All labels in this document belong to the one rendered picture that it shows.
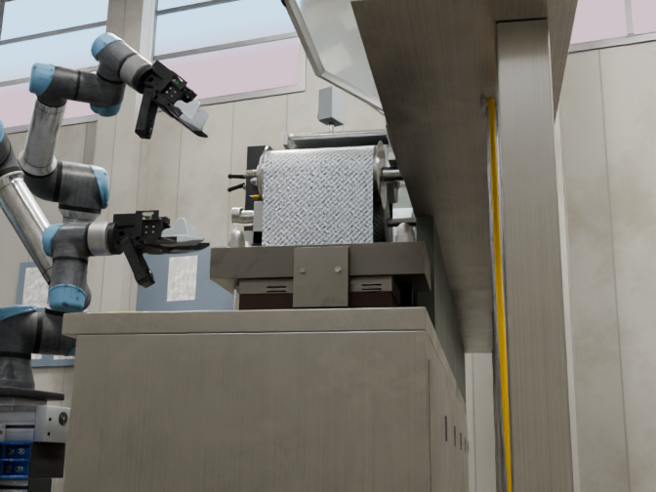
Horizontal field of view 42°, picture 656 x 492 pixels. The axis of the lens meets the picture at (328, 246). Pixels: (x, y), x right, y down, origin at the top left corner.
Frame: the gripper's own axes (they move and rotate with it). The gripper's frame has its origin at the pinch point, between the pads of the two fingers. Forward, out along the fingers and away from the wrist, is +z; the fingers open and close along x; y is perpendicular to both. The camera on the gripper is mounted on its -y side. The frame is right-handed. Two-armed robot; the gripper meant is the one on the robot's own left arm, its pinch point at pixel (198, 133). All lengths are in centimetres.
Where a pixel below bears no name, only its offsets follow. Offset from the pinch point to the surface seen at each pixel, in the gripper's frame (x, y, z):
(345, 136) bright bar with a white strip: 25.8, 24.8, 17.6
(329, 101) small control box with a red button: 53, 36, -4
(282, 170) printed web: -4.6, 4.7, 23.6
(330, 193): -4.6, 7.0, 35.3
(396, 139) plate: -46, 15, 53
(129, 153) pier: 339, -11, -216
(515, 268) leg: -81, 3, 84
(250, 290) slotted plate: -23, -19, 42
